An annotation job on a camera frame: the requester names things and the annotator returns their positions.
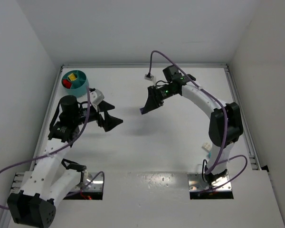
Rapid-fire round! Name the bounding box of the red long lego brick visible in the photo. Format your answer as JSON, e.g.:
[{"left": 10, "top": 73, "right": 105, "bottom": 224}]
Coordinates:
[{"left": 62, "top": 79, "right": 72, "bottom": 89}]

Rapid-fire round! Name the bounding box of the yellow lego brick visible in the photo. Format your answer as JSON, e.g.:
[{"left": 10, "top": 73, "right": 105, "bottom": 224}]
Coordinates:
[{"left": 67, "top": 73, "right": 77, "bottom": 81}]

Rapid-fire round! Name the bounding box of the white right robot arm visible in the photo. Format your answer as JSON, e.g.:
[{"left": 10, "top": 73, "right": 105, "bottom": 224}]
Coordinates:
[{"left": 140, "top": 66, "right": 243, "bottom": 184}]

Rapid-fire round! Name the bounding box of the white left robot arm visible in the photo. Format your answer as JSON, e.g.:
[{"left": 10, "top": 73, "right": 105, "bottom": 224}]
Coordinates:
[{"left": 7, "top": 90, "right": 123, "bottom": 228}]

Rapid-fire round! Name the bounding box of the teal divided round container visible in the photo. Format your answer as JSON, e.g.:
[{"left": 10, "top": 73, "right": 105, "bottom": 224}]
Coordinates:
[{"left": 61, "top": 70, "right": 89, "bottom": 98}]

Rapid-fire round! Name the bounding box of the white square lego brick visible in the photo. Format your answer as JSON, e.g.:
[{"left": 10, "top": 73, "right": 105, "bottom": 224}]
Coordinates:
[{"left": 202, "top": 142, "right": 212, "bottom": 152}]

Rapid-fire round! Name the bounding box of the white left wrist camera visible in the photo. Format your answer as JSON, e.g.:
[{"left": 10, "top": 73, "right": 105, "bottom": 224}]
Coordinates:
[{"left": 89, "top": 88, "right": 105, "bottom": 109}]

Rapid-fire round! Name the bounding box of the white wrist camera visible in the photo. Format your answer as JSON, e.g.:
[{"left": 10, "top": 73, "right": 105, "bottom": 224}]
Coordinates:
[
  {"left": 144, "top": 73, "right": 154, "bottom": 82},
  {"left": 89, "top": 88, "right": 105, "bottom": 109}
]

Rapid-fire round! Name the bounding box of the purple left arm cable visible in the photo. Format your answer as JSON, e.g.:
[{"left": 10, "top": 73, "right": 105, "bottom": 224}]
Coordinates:
[{"left": 0, "top": 86, "right": 105, "bottom": 210}]

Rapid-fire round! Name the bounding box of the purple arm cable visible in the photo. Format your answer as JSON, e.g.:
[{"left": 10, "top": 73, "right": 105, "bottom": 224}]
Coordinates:
[
  {"left": 148, "top": 50, "right": 248, "bottom": 192},
  {"left": 0, "top": 86, "right": 105, "bottom": 210}
]

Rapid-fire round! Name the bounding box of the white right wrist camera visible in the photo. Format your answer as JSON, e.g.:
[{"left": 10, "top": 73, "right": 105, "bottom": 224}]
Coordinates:
[{"left": 144, "top": 73, "right": 154, "bottom": 82}]

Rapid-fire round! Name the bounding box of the aluminium frame rail back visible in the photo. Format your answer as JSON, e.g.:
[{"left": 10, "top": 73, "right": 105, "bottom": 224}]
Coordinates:
[{"left": 60, "top": 63, "right": 228, "bottom": 69}]

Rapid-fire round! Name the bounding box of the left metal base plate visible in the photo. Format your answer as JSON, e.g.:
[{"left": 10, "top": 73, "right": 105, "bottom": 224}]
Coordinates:
[{"left": 68, "top": 172, "right": 105, "bottom": 194}]

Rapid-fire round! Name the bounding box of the metal base plate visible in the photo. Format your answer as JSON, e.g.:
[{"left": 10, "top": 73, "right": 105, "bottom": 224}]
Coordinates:
[
  {"left": 68, "top": 172, "right": 105, "bottom": 194},
  {"left": 187, "top": 172, "right": 232, "bottom": 192}
]

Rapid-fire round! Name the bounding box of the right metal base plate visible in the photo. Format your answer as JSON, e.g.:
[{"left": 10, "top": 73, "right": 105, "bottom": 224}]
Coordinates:
[{"left": 187, "top": 172, "right": 232, "bottom": 192}]

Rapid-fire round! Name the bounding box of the aluminium frame rail left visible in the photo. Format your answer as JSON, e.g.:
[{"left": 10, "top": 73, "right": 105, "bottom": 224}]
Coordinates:
[{"left": 0, "top": 65, "right": 64, "bottom": 228}]

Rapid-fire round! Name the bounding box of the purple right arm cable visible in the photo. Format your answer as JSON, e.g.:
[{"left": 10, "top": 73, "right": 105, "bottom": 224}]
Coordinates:
[{"left": 148, "top": 50, "right": 248, "bottom": 192}]

